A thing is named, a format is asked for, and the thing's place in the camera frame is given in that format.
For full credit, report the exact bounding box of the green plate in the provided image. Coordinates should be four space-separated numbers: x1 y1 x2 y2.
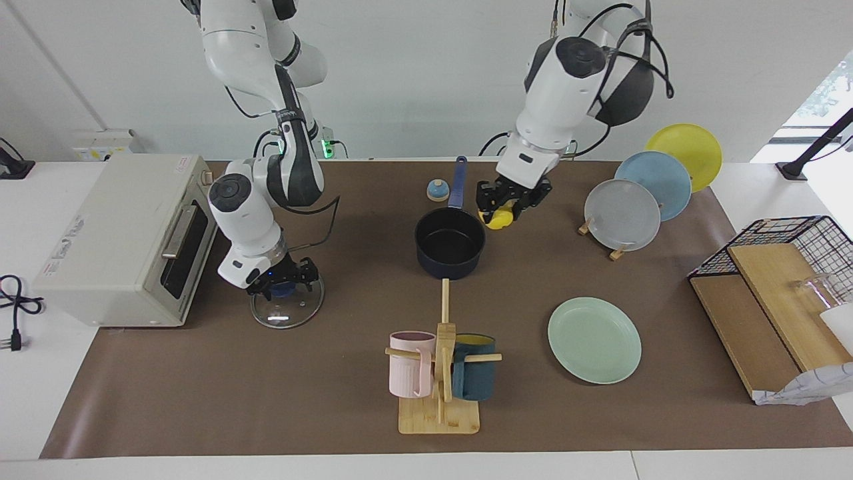
548 297 642 385

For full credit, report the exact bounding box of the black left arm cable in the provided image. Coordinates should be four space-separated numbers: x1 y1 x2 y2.
580 0 675 127

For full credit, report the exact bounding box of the black slanted stand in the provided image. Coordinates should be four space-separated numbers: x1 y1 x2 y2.
775 107 853 181

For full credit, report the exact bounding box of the grey plate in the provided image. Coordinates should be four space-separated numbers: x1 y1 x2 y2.
584 179 662 253

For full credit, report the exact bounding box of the black power cable with plug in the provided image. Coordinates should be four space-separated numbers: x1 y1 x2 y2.
0 275 46 352

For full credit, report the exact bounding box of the black pot purple handle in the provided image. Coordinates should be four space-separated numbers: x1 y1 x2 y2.
415 156 487 281

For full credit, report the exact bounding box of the light wooden board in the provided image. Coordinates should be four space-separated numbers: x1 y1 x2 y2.
726 243 853 372

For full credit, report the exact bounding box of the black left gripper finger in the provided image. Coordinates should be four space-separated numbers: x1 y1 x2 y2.
512 193 542 222
475 183 502 224

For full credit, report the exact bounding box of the black wire basket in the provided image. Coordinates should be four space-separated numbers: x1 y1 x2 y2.
688 215 853 309

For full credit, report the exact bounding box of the clear glass cup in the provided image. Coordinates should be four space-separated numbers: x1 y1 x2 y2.
792 272 838 311

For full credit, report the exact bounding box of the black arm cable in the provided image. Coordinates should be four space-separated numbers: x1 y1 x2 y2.
223 83 342 249
580 0 675 127

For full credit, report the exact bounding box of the white translucent container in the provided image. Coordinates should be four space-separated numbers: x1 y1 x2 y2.
818 303 853 355

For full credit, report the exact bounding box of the dark blue mug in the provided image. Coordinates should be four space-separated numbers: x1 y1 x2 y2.
450 333 497 401

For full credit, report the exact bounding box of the wooden mug tree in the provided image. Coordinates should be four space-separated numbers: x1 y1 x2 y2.
385 279 502 435

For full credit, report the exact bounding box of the glass lid blue knob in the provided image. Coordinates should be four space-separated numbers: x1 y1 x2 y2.
250 275 325 329

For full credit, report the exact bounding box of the light blue plate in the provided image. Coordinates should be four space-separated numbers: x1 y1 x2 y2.
614 151 692 222

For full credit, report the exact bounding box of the yellow potato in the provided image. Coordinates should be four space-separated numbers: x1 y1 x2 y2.
485 202 515 230

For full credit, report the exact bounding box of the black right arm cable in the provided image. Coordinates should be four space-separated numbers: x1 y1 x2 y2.
223 83 342 249

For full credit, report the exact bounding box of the wooden plate rack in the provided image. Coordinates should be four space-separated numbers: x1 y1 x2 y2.
578 217 630 262

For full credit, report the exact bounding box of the pink mug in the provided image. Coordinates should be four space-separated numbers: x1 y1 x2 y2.
389 331 437 399

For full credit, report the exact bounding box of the beige toaster oven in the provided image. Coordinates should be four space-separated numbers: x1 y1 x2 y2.
31 154 227 328

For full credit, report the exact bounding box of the white wall socket box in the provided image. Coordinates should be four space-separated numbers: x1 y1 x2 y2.
72 129 144 162

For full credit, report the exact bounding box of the yellow plate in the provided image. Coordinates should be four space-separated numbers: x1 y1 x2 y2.
645 123 723 194

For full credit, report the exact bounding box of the brown table mat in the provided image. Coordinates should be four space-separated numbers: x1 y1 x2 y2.
39 159 853 459

